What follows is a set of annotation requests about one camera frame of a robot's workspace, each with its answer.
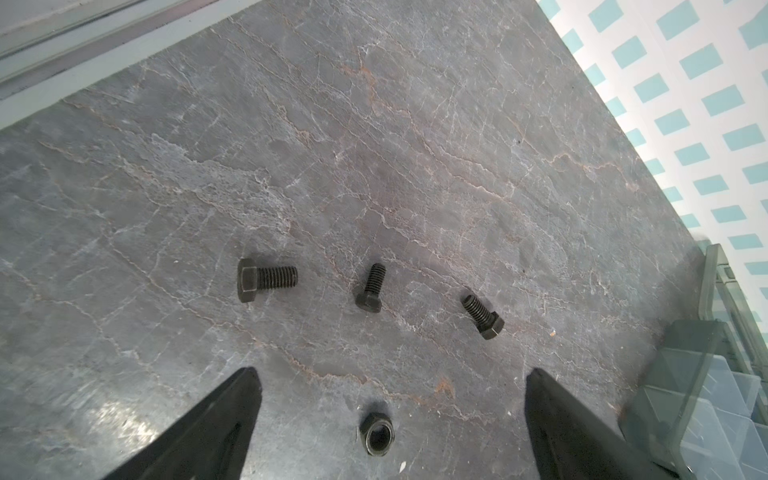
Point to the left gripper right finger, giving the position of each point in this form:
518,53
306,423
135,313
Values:
570,442

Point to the grey compartment organizer box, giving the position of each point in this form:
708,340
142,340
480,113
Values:
701,409

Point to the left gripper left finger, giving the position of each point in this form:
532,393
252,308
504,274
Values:
211,441

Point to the black nut upper left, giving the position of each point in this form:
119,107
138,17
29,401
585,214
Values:
377,434

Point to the black screw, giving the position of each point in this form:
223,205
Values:
369,299
489,324
252,279

